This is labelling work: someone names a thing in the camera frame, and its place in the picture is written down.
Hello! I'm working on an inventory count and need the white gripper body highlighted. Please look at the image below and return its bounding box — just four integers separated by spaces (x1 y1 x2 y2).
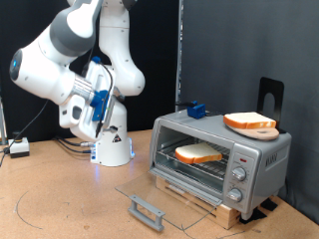
70 62 118 142

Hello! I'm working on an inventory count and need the white bread slice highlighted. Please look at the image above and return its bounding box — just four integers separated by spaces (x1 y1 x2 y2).
174 141 223 164
222 112 277 129

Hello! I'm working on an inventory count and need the silver oven knob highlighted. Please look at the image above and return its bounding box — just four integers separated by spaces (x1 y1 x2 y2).
226 187 243 203
231 166 248 182

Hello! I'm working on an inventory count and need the silver toaster oven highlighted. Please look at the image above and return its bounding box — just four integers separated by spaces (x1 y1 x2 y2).
148 110 293 221

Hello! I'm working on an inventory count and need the black backdrop curtain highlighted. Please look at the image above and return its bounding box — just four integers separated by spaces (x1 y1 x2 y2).
0 0 180 143

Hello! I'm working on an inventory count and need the emergency stop button box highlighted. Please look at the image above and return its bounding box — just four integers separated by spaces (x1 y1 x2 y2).
9 130 31 159

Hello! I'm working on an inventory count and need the dark grey backdrop curtain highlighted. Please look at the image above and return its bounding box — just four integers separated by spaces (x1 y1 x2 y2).
180 0 319 225

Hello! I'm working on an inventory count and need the slatted wooden crate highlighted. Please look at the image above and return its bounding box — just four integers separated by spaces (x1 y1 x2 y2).
156 175 241 230

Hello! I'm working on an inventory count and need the black metal bookend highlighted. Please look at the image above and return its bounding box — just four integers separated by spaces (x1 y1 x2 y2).
257 77 287 134

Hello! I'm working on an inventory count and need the black foam pad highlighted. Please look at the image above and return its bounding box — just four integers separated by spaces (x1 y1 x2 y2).
259 198 279 212
239 207 268 225

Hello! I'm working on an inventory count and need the black camera cable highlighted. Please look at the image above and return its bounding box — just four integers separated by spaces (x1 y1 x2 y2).
0 46 115 165

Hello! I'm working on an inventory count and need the wrist camera with blue bracket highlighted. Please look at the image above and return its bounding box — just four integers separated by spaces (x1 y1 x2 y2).
89 89 116 131

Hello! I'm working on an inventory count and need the black cable with metal connector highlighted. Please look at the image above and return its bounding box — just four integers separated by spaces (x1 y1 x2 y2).
53 134 98 148

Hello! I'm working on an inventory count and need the black base cable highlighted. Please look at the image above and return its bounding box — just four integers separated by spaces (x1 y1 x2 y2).
56 138 94 154

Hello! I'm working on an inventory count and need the metal frame post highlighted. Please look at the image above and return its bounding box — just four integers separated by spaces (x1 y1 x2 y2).
0 96 8 145

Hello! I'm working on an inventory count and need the wire oven rack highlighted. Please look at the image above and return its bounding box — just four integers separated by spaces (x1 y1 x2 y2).
156 136 232 180

